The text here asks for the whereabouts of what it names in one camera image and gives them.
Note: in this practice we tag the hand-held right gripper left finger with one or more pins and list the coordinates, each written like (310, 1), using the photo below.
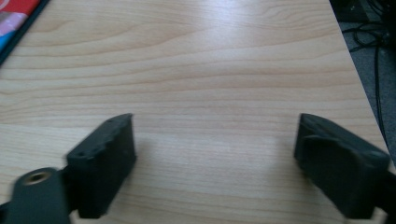
(99, 168)

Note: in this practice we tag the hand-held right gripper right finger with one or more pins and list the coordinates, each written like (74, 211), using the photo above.
(342, 174)

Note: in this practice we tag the blue picture book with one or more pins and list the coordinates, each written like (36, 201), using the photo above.
(15, 17)

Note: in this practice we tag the black stand base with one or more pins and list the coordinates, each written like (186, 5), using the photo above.
(348, 9)

